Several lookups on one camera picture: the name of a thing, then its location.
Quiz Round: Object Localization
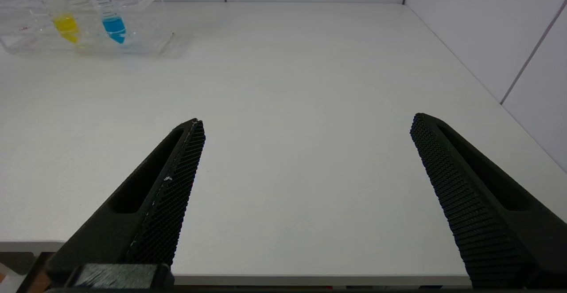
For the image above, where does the test tube with yellow pigment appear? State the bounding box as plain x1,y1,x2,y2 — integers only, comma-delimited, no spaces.
29,0,81,44

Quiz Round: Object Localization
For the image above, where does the clear plastic test tube rack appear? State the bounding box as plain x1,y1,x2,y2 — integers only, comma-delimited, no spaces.
0,0,176,57

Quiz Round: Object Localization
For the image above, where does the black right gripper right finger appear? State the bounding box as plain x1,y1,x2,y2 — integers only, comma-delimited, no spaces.
410,113,567,290

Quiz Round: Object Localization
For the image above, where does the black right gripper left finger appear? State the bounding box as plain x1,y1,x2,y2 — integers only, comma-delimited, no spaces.
44,118,206,289

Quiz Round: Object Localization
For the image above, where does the test tube with blue pigment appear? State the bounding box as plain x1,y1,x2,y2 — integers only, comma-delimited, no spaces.
80,0,128,45

